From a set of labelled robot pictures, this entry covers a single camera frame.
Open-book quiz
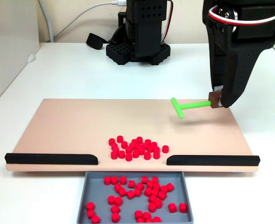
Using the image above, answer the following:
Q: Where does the white red servo cable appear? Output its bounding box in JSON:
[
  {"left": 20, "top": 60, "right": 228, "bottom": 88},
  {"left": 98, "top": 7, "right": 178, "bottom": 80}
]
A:
[{"left": 208, "top": 5, "right": 275, "bottom": 27}]

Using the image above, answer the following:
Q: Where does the pink flat board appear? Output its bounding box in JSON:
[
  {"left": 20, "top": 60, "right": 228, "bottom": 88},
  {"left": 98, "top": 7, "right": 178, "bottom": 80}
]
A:
[{"left": 6, "top": 98, "right": 261, "bottom": 173}]

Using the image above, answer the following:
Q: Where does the beige side panel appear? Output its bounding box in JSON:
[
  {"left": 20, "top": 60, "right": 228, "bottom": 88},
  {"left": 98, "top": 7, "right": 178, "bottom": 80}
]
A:
[{"left": 0, "top": 0, "right": 40, "bottom": 112}]

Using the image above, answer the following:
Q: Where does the red black servo cable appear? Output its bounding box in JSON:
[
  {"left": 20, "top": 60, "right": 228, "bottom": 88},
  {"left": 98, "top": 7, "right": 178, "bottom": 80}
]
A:
[{"left": 162, "top": 0, "right": 175, "bottom": 44}]

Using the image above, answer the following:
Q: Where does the black foam rail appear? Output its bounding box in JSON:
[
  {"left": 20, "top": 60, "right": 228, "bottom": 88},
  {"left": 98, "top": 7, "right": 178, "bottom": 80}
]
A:
[
  {"left": 4, "top": 153, "right": 99, "bottom": 166},
  {"left": 166, "top": 154, "right": 261, "bottom": 167}
]

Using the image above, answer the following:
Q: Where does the white USB cable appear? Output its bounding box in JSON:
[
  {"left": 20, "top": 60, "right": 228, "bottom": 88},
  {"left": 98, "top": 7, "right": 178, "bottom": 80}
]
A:
[{"left": 54, "top": 0, "right": 127, "bottom": 40}]

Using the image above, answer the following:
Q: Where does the green T-shaped pusher tool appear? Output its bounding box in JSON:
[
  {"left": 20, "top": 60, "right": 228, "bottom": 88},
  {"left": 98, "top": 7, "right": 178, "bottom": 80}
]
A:
[{"left": 170, "top": 91, "right": 223, "bottom": 119}]

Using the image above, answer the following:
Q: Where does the thick grey cable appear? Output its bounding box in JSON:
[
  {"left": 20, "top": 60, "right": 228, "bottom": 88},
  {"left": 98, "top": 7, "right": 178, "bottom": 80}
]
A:
[{"left": 38, "top": 0, "right": 55, "bottom": 43}]

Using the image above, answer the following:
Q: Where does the grey shallow tray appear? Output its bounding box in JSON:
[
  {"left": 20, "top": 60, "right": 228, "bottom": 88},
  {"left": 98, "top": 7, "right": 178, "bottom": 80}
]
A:
[{"left": 76, "top": 171, "right": 194, "bottom": 224}]

